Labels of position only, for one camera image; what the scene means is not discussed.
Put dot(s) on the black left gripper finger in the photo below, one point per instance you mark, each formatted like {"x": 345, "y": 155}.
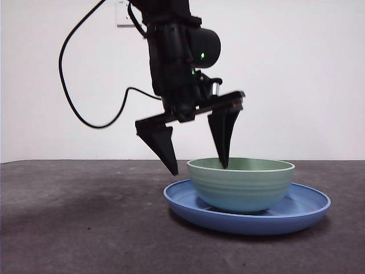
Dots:
{"x": 162, "y": 145}
{"x": 223, "y": 134}

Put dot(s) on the green ribbed bowl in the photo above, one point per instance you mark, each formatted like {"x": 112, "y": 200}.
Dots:
{"x": 242, "y": 188}

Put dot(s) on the blue round plate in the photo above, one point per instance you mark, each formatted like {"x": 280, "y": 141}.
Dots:
{"x": 242, "y": 225}

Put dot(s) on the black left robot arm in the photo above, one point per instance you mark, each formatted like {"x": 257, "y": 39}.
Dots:
{"x": 174, "y": 51}

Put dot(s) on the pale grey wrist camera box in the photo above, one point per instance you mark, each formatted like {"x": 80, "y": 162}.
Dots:
{"x": 215, "y": 88}

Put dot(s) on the white wall socket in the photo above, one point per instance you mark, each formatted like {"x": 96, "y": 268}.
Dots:
{"x": 121, "y": 17}

